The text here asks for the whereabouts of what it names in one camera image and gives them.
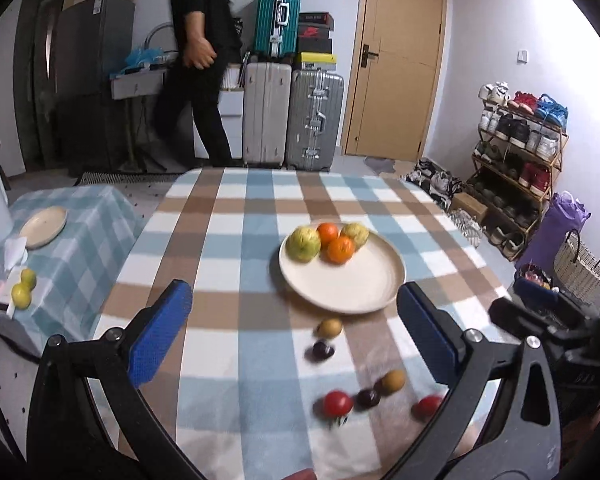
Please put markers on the teal checkered side tablecloth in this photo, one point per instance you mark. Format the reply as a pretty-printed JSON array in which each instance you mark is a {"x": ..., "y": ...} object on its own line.
[{"x": 76, "y": 271}]

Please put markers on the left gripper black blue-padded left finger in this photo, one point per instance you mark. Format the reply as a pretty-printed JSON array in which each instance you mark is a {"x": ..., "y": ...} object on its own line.
[{"x": 88, "y": 418}]

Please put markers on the shoe rack with shoes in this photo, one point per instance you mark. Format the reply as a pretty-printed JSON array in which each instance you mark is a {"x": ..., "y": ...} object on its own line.
[{"x": 517, "y": 160}]

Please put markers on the brown longan near plate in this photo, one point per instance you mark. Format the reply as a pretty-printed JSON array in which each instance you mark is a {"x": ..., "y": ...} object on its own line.
[{"x": 329, "y": 328}]

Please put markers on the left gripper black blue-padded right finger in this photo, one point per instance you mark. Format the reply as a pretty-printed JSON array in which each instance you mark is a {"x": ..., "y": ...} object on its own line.
[{"x": 521, "y": 436}]

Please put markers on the dark plum near plate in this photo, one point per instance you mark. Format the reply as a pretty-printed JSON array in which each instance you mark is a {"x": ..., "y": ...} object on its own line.
[{"x": 322, "y": 350}]

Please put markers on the yellow-green fruit on side table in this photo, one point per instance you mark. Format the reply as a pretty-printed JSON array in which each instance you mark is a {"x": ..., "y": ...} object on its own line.
[{"x": 28, "y": 278}]

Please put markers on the beige suitcase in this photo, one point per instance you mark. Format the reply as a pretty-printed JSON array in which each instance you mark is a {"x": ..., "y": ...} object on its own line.
[{"x": 265, "y": 115}]

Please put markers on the woven basket bag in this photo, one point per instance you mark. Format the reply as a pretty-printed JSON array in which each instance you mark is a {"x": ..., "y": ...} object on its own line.
[{"x": 577, "y": 269}]

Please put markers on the large orange mandarin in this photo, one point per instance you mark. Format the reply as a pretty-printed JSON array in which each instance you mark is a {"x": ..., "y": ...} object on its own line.
[{"x": 340, "y": 250}]

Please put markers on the silver aluminium suitcase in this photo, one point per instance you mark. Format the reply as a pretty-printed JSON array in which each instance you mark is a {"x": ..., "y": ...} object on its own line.
[{"x": 314, "y": 116}]

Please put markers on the red tomato with stem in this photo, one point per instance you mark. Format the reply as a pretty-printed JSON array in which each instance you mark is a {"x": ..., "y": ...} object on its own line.
[{"x": 336, "y": 406}]

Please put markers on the small yellow-green guava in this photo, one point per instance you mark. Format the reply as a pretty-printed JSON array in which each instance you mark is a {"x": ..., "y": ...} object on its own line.
[{"x": 357, "y": 232}]

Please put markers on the small cream plate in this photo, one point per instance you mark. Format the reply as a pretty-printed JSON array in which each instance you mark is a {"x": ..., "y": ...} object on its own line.
[{"x": 43, "y": 226}]

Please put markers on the stack of shoe boxes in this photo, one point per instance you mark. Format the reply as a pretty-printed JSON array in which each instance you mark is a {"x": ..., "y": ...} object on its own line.
[{"x": 314, "y": 42}]

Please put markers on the purple bag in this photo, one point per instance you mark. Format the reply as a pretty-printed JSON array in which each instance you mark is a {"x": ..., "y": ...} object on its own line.
[{"x": 565, "y": 213}]

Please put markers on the white drawer desk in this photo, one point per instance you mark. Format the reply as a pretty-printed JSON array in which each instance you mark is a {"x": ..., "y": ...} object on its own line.
[{"x": 193, "y": 116}]

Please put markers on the dark basket with items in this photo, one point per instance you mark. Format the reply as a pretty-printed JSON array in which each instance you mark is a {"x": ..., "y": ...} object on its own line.
[{"x": 534, "y": 287}]

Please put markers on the large green-yellow guava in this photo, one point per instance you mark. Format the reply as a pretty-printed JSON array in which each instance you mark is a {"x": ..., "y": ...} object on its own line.
[{"x": 303, "y": 244}]

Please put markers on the cream round plate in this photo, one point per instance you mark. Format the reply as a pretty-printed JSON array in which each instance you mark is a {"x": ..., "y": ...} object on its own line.
[{"x": 367, "y": 283}]

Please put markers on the person in black clothes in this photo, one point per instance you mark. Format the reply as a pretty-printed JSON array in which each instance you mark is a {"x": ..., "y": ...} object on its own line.
[{"x": 205, "y": 34}]

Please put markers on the brown longan lower right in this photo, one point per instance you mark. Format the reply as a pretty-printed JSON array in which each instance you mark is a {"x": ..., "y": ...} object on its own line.
[{"x": 392, "y": 382}]

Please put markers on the dark plum lower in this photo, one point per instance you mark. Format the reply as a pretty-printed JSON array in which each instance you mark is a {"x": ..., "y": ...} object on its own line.
[{"x": 367, "y": 398}]

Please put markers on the teal suitcase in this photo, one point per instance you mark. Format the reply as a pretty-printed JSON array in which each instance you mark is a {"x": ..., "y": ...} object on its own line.
[{"x": 277, "y": 26}]

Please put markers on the wooden door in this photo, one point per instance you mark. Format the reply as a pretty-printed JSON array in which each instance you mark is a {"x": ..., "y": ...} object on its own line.
[{"x": 394, "y": 77}]

